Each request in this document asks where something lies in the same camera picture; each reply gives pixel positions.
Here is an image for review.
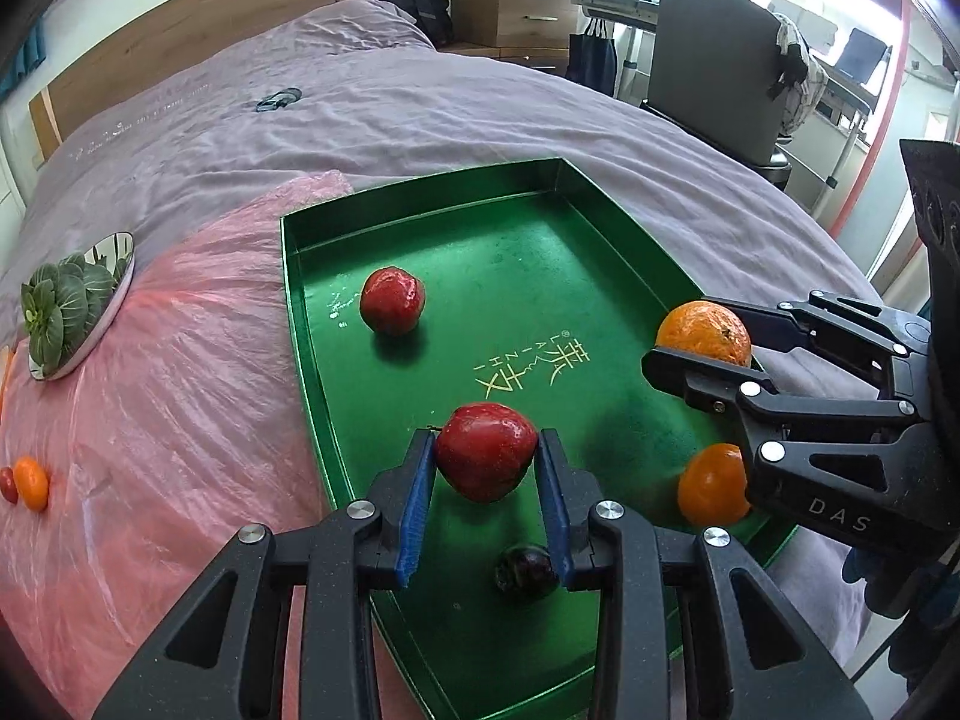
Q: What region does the bok choy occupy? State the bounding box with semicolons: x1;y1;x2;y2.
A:
20;253;130;365

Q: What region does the red apple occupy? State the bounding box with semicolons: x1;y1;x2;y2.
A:
358;266;427;336

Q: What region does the pink plastic sheet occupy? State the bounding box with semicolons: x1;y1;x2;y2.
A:
0;171;451;720

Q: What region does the black backpack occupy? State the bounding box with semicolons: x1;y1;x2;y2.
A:
373;0;453;47

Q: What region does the laptop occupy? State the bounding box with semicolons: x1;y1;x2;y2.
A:
832;28;893;83

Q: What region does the wooden nightstand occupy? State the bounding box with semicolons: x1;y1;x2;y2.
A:
450;0;582;55

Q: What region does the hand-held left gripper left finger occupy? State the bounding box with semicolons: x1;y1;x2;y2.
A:
94;429;437;720

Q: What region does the dark purple plum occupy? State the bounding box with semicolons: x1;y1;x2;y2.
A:
493;544;560;601

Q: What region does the checkered cloth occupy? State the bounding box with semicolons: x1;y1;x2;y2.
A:
769;11;830;136

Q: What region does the person's right hand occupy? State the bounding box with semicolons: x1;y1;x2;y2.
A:
844;538;960;623

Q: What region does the navy shopping bag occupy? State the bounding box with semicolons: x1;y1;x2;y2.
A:
566;19;618;95

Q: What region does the grey desk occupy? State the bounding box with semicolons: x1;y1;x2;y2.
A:
574;0;665;102

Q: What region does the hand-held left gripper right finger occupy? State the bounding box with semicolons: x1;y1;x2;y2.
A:
536;427;875;720

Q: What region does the green tray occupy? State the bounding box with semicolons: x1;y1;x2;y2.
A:
280;157;800;720

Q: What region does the bowl of green vegetables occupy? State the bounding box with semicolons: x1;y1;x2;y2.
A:
28;231;137;380

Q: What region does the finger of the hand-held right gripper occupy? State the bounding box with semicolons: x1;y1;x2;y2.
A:
721;289;933;376
641;347;927;466

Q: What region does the orange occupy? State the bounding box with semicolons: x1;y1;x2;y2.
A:
677;442;751;527
656;300;753;370
13;456;50;512

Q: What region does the white desk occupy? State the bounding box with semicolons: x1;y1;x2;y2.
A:
780;52;880;200

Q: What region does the grey chair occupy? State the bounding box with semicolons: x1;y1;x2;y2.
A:
639;0;807;192

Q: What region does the wooden headboard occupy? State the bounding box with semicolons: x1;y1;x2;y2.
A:
28;0;365;162

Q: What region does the teal curtain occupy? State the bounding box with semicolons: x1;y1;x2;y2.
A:
0;21;47;102

